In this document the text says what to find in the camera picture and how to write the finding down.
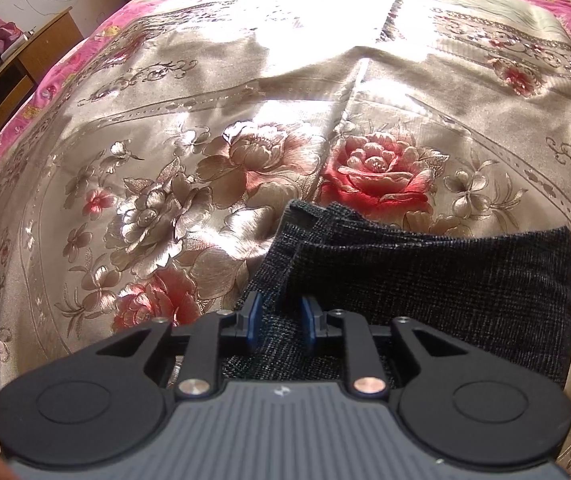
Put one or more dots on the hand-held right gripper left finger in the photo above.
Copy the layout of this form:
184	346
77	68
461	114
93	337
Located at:
255	324

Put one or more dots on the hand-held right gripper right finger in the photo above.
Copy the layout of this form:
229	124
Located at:
309	326

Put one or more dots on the dark grey pants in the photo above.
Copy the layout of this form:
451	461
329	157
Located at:
415	280

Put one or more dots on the floral satin bedspread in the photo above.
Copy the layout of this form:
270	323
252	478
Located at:
215	110

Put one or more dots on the wooden desk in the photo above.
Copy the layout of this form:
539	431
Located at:
40	50

